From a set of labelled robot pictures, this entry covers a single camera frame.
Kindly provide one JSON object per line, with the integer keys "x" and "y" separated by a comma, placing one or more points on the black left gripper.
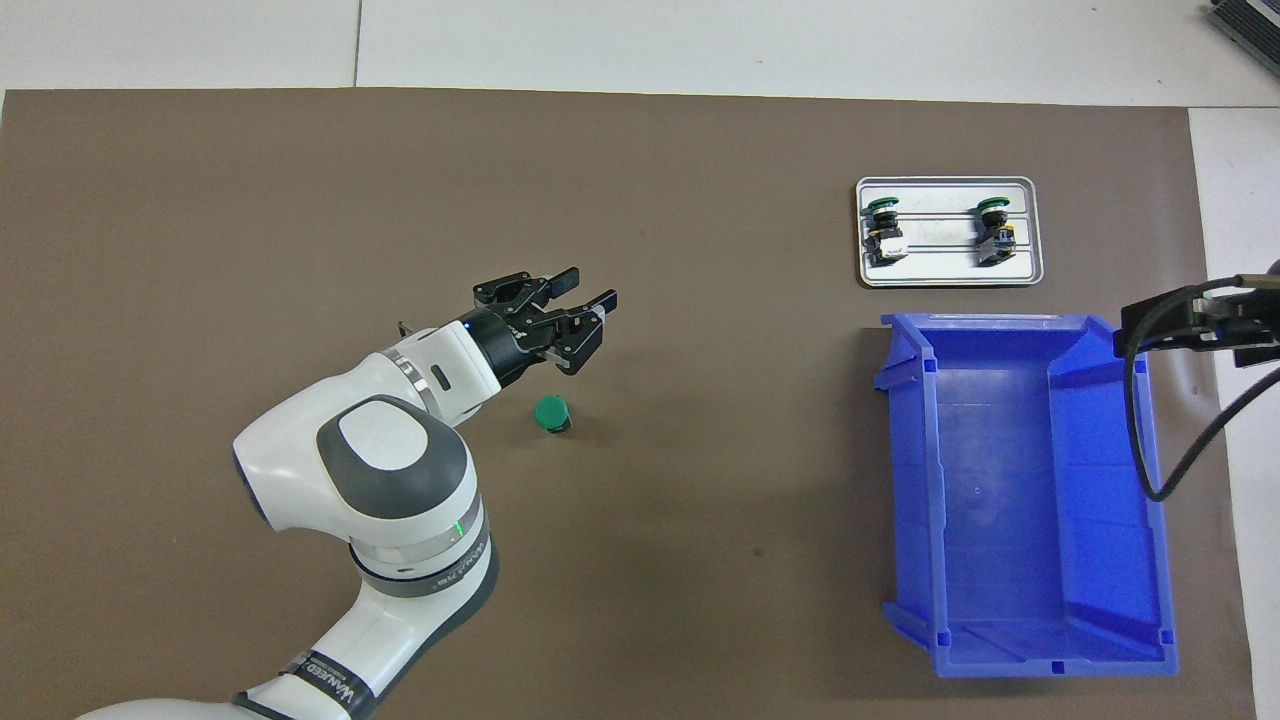
{"x": 510, "y": 345}

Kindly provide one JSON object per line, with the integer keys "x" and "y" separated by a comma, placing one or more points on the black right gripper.
{"x": 1255, "y": 320}

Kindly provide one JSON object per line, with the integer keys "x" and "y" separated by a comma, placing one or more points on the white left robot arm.
{"x": 390, "y": 470}

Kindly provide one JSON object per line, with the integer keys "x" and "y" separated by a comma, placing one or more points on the green push button yellow block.
{"x": 994, "y": 240}

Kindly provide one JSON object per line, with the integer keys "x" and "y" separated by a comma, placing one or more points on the green push button white block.
{"x": 884, "y": 240}

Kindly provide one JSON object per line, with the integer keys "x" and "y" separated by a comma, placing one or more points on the brown table mat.
{"x": 400, "y": 200}

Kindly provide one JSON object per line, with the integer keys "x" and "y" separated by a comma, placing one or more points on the blue plastic storage bin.
{"x": 1010, "y": 480}

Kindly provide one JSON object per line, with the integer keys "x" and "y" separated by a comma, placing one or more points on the grey metal tray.
{"x": 940, "y": 270}

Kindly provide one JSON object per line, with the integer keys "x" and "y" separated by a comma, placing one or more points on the grey ribbed device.
{"x": 1250, "y": 20}

